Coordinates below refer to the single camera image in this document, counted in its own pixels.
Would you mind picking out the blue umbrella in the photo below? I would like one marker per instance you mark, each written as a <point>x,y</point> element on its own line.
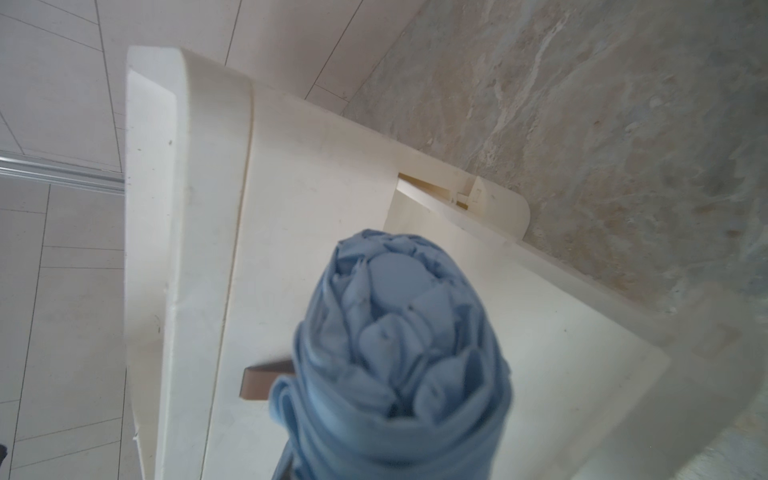
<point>398,373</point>

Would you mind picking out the white drawer cabinet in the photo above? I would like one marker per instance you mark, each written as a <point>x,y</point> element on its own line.
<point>229,180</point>

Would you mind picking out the white drawer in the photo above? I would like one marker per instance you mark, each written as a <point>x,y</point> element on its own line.
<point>602,387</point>

